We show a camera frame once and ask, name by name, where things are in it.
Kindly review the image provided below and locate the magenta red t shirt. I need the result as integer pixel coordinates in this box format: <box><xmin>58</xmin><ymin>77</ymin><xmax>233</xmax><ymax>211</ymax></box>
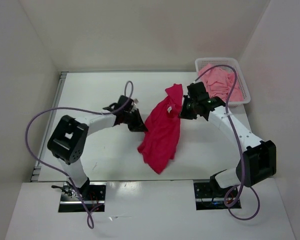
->
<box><xmin>137</xmin><ymin>84</ymin><xmax>183</xmax><ymax>175</ymax></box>

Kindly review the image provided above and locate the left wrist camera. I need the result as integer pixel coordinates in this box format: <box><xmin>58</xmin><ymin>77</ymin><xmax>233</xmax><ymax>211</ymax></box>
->
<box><xmin>132</xmin><ymin>98</ymin><xmax>139</xmax><ymax>105</ymax></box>

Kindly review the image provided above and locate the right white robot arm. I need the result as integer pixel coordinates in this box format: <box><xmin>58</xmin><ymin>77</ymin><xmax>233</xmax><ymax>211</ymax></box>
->
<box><xmin>179</xmin><ymin>82</ymin><xmax>277</xmax><ymax>197</ymax></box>

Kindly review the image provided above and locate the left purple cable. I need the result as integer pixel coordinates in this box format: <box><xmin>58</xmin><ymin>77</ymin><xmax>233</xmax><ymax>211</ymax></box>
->
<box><xmin>26</xmin><ymin>80</ymin><xmax>135</xmax><ymax>230</ymax></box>

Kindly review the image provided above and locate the light pink t shirt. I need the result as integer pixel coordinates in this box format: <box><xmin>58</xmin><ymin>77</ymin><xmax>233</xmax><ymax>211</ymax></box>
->
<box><xmin>198</xmin><ymin>63</ymin><xmax>244</xmax><ymax>102</ymax></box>

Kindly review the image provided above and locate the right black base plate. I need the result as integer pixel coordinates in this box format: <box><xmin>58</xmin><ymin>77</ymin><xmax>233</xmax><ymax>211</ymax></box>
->
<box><xmin>193</xmin><ymin>180</ymin><xmax>229</xmax><ymax>211</ymax></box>

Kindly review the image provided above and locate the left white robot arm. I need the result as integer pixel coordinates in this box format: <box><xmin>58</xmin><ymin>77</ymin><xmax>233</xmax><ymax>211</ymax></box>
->
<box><xmin>47</xmin><ymin>95</ymin><xmax>148</xmax><ymax>200</ymax></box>

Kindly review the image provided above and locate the white plastic basket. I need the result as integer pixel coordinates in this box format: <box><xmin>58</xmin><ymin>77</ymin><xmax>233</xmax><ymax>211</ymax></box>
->
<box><xmin>194</xmin><ymin>57</ymin><xmax>251</xmax><ymax>107</ymax></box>

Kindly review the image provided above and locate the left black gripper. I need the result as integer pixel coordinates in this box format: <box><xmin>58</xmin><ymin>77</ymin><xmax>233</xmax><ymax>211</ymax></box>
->
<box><xmin>122</xmin><ymin>107</ymin><xmax>148</xmax><ymax>132</ymax></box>

